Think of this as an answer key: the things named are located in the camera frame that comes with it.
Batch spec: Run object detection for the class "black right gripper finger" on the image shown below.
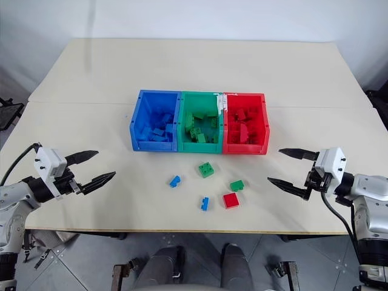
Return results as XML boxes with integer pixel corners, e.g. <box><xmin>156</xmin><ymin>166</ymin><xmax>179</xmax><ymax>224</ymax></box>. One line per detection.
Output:
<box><xmin>267</xmin><ymin>177</ymin><xmax>312</xmax><ymax>201</ymax></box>
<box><xmin>278</xmin><ymin>147</ymin><xmax>319</xmax><ymax>161</ymax></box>

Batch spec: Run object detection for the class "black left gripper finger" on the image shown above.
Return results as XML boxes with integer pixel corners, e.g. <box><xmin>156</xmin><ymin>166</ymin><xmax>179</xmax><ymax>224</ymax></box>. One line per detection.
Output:
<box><xmin>78</xmin><ymin>171</ymin><xmax>117</xmax><ymax>196</ymax></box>
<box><xmin>64</xmin><ymin>149</ymin><xmax>100</xmax><ymax>166</ymax></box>

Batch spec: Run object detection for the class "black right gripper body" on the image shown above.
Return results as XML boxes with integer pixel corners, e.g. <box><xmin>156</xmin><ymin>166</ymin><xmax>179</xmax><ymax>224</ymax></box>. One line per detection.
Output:
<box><xmin>304</xmin><ymin>169</ymin><xmax>335</xmax><ymax>193</ymax></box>

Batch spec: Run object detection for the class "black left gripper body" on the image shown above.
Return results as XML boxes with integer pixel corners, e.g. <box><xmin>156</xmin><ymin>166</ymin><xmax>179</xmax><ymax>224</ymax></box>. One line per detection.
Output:
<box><xmin>53</xmin><ymin>167</ymin><xmax>84</xmax><ymax>198</ymax></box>

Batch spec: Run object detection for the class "small green toy brick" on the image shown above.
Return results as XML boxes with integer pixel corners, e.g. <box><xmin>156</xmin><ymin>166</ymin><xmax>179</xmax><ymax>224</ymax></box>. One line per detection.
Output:
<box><xmin>229</xmin><ymin>179</ymin><xmax>246</xmax><ymax>193</ymax></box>

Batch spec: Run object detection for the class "beige cloth bag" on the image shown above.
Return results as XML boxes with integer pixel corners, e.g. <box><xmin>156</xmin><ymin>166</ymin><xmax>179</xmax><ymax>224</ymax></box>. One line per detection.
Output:
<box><xmin>25</xmin><ymin>230</ymin><xmax>80</xmax><ymax>254</ymax></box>

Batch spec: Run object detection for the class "square red toy brick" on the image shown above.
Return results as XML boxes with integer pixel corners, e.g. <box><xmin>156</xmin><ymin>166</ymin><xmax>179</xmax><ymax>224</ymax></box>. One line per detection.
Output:
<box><xmin>222</xmin><ymin>192</ymin><xmax>241</xmax><ymax>210</ymax></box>

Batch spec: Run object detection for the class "red plastic bin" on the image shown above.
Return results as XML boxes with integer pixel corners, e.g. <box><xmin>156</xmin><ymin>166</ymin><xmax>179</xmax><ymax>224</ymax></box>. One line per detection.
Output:
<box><xmin>221</xmin><ymin>92</ymin><xmax>271</xmax><ymax>156</ymax></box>

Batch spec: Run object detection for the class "blue plastic bin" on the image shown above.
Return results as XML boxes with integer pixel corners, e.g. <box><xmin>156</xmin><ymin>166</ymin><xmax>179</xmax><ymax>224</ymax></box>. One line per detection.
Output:
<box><xmin>129</xmin><ymin>89</ymin><xmax>183</xmax><ymax>153</ymax></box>

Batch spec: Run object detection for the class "black mesh stand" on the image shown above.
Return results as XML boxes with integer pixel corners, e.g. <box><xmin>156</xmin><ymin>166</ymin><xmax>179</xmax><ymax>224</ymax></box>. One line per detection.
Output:
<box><xmin>0</xmin><ymin>96</ymin><xmax>25</xmax><ymax>132</ymax></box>

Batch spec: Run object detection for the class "square green toy brick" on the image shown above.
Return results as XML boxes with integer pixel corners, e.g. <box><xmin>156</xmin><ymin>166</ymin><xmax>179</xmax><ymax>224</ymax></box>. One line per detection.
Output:
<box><xmin>197</xmin><ymin>161</ymin><xmax>216</xmax><ymax>178</ymax></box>

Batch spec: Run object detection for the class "black equipment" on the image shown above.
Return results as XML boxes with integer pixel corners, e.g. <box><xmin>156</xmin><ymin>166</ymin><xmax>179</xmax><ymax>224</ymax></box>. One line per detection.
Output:
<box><xmin>364</xmin><ymin>89</ymin><xmax>388</xmax><ymax>132</ymax></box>

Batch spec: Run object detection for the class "white tape strip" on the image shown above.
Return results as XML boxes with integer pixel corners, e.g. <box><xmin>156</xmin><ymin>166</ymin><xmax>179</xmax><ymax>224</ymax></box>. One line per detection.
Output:
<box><xmin>213</xmin><ymin>92</ymin><xmax>229</xmax><ymax>116</ymax></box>

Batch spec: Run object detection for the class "dark rounded robot leg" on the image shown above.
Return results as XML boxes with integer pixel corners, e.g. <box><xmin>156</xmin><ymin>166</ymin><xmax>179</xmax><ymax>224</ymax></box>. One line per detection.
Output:
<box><xmin>220</xmin><ymin>243</ymin><xmax>253</xmax><ymax>291</ymax></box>
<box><xmin>141</xmin><ymin>245</ymin><xmax>186</xmax><ymax>291</ymax></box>

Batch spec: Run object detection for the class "green plastic bin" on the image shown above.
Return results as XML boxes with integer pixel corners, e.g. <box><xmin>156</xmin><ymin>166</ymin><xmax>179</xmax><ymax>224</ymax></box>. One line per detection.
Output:
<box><xmin>176</xmin><ymin>90</ymin><xmax>227</xmax><ymax>153</ymax></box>

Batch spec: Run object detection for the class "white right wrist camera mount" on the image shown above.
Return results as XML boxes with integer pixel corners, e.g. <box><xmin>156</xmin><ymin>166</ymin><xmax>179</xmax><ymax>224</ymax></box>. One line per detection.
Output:
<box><xmin>313</xmin><ymin>147</ymin><xmax>347</xmax><ymax>186</ymax></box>

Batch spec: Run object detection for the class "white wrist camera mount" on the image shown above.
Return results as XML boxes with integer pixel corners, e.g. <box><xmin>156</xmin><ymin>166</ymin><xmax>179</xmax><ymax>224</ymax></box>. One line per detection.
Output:
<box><xmin>33</xmin><ymin>146</ymin><xmax>69</xmax><ymax>200</ymax></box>
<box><xmin>313</xmin><ymin>147</ymin><xmax>347</xmax><ymax>186</ymax></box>

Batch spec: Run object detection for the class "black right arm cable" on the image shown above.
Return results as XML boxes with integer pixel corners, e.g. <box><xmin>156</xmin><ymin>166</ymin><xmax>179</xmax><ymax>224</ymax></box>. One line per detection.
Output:
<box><xmin>320</xmin><ymin>181</ymin><xmax>362</xmax><ymax>258</ymax></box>

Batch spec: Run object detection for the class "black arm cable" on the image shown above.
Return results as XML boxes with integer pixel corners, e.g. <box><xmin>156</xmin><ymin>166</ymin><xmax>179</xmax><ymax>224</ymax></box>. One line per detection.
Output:
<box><xmin>0</xmin><ymin>142</ymin><xmax>42</xmax><ymax>186</ymax></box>
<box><xmin>320</xmin><ymin>181</ymin><xmax>362</xmax><ymax>258</ymax></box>

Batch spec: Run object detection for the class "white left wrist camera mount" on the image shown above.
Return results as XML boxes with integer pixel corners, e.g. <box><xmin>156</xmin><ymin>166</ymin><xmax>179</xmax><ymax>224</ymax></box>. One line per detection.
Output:
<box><xmin>33</xmin><ymin>146</ymin><xmax>69</xmax><ymax>200</ymax></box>

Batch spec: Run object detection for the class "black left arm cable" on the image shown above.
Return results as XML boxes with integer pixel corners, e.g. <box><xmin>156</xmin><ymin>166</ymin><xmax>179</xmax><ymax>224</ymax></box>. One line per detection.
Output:
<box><xmin>0</xmin><ymin>142</ymin><xmax>42</xmax><ymax>186</ymax></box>

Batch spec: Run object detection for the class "rusty metal frame post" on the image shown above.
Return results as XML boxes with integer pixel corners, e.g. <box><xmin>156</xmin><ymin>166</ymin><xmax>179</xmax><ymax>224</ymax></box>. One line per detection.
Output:
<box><xmin>266</xmin><ymin>259</ymin><xmax>301</xmax><ymax>291</ymax></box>
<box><xmin>112</xmin><ymin>259</ymin><xmax>135</xmax><ymax>291</ymax></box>

